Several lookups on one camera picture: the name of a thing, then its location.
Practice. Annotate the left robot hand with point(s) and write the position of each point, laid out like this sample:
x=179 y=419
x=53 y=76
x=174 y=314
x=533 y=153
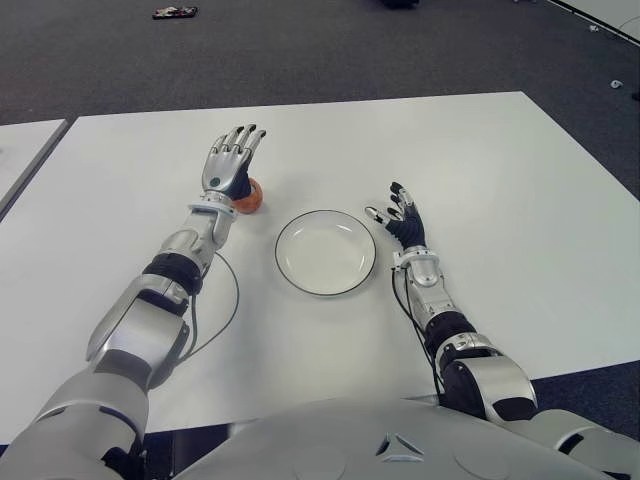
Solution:
x=222 y=167

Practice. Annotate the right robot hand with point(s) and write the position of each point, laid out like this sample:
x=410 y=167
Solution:
x=410 y=230

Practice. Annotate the red apple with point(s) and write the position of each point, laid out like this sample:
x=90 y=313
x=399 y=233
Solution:
x=252 y=202

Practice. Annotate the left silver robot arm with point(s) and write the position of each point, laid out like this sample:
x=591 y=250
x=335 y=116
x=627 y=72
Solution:
x=130 y=325

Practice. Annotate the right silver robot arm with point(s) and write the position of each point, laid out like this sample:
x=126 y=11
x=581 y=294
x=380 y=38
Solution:
x=480 y=370

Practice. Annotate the white plate with black rim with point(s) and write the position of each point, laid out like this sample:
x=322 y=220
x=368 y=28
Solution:
x=325 y=255

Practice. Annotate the dark object on floor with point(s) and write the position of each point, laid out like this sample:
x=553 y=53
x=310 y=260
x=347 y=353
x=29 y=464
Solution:
x=175 y=12

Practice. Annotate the white side table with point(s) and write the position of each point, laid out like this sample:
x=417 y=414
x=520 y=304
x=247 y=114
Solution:
x=25 y=145

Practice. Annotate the silver robot torso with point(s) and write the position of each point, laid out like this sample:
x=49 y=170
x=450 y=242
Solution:
x=350 y=440

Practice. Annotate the small white floor object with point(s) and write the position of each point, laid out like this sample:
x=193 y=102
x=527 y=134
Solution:
x=616 y=84

